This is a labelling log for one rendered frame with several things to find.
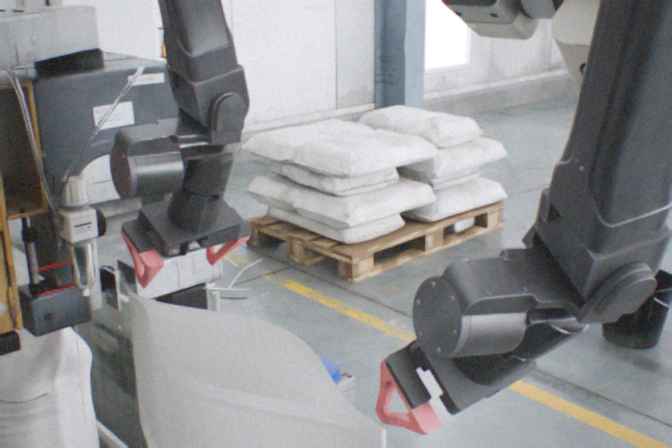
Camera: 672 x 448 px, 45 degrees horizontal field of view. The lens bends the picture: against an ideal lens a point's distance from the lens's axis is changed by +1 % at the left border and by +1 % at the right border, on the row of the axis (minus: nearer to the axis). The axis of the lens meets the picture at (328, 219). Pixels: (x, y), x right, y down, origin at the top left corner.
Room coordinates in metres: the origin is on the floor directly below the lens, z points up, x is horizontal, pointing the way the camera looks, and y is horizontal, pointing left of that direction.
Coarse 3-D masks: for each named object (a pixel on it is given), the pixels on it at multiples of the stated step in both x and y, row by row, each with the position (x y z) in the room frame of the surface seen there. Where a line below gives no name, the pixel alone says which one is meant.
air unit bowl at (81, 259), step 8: (72, 248) 0.96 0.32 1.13; (80, 248) 0.96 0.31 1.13; (88, 248) 0.97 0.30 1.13; (72, 256) 0.96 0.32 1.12; (80, 256) 0.96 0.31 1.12; (88, 256) 0.97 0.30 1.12; (72, 264) 0.97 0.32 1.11; (80, 264) 0.96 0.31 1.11; (88, 264) 0.97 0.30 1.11; (72, 272) 0.97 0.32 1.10; (80, 272) 0.96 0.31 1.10; (88, 272) 0.97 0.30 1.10; (72, 280) 0.97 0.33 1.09; (80, 280) 0.96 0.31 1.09; (88, 280) 0.97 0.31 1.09; (80, 288) 0.97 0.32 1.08; (88, 288) 0.97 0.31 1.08
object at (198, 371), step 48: (144, 336) 0.98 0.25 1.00; (192, 336) 0.97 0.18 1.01; (240, 336) 0.94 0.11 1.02; (288, 336) 0.89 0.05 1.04; (144, 384) 1.00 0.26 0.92; (192, 384) 0.78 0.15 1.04; (240, 384) 0.94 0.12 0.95; (288, 384) 0.89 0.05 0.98; (144, 432) 1.00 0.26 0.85; (192, 432) 0.79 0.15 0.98; (240, 432) 0.75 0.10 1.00; (288, 432) 0.73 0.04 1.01; (336, 432) 0.71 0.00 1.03; (384, 432) 0.67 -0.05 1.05
